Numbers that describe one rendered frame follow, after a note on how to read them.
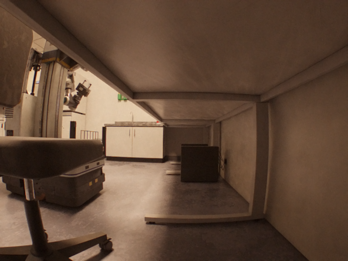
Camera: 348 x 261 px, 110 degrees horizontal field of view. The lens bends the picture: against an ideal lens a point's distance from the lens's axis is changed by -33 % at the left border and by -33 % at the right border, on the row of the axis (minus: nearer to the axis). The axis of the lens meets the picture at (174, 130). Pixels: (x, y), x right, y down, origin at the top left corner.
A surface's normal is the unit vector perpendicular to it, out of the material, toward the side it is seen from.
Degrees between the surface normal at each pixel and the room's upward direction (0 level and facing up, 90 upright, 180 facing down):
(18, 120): 90
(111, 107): 90
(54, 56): 90
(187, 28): 180
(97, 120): 90
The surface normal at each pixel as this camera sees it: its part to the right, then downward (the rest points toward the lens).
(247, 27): -0.01, 1.00
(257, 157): -0.04, -0.04
